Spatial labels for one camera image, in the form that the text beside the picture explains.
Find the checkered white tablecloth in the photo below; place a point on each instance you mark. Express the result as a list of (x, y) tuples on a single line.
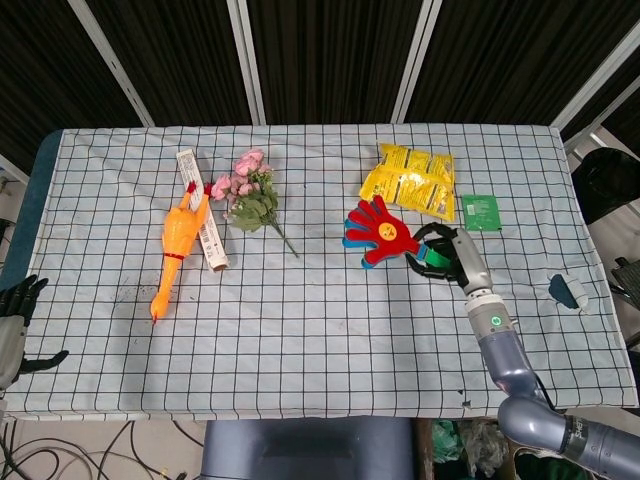
[(310, 320)]

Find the red hand clapper toy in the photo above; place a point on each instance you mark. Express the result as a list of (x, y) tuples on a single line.
[(382, 232)]

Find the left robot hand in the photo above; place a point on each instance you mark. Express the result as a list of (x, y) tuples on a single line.
[(17, 320)]

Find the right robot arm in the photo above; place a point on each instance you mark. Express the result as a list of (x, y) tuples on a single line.
[(520, 370)]

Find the green crumpled bag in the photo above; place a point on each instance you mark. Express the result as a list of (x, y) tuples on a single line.
[(467, 442)]

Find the white tube package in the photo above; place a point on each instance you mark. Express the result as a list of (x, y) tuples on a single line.
[(202, 220)]

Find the black plastic bag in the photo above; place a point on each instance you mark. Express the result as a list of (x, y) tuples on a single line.
[(607, 182)]

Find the orange rubber chicken toy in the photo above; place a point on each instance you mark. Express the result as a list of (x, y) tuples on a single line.
[(177, 245)]

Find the pink artificial flower bouquet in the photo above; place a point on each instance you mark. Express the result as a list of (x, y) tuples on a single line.
[(250, 197)]

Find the green sachet packet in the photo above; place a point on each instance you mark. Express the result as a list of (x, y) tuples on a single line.
[(481, 212)]

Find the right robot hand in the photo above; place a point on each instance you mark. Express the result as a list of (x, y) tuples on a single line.
[(457, 255)]

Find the yellow snack bag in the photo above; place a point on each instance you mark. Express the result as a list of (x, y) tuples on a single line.
[(412, 182)]

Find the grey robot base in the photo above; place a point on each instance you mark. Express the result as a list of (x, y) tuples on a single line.
[(307, 447)]

